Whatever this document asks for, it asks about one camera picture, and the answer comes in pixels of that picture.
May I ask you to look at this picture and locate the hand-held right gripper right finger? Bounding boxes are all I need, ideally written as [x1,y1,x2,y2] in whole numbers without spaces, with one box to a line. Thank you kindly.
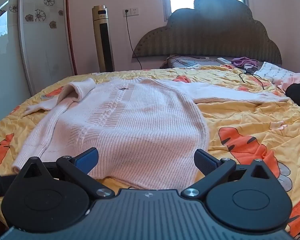
[181,149,278,202]

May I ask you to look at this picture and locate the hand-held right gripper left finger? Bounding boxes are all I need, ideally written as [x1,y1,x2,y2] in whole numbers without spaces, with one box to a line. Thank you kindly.
[20,147,115,201]

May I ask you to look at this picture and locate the pink knit sweater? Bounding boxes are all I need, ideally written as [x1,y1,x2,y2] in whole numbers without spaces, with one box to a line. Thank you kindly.
[12,77,290,191]

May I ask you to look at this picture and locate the yellow carrot print quilt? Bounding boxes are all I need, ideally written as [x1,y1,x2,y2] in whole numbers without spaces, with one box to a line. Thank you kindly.
[0,64,300,240]

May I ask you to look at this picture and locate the grey patterned pillow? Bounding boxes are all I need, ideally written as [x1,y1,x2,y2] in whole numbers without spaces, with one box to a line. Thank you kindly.
[160,54,238,70]

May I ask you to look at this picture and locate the purple cloth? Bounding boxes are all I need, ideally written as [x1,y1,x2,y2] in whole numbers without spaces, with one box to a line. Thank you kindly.
[231,56,260,68]

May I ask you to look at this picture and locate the white wardrobe with flower decals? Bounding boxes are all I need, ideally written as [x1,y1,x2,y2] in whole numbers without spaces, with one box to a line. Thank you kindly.
[0,0,77,128]

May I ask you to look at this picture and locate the white printed paper sheet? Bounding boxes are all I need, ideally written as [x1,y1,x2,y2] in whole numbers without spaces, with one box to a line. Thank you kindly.
[253,61,296,82]

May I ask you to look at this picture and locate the gold tower fan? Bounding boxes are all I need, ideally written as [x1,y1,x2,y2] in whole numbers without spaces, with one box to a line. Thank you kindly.
[91,5,115,73]

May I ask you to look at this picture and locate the light pink cloth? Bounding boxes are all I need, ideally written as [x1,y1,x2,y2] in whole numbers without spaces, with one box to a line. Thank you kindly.
[276,72,300,91]

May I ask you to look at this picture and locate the grey cloud-shaped headboard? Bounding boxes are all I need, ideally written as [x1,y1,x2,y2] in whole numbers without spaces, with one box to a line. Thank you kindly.
[132,0,283,65]

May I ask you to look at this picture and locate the thin black charger cable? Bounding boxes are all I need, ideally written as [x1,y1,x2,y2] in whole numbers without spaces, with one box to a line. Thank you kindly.
[238,66,268,91]

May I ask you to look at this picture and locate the black fan power cable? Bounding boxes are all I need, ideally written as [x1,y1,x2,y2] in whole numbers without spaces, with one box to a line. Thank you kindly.
[125,10,143,70]

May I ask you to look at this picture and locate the white wall socket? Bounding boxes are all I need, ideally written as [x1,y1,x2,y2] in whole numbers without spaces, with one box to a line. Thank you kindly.
[123,8,140,17]

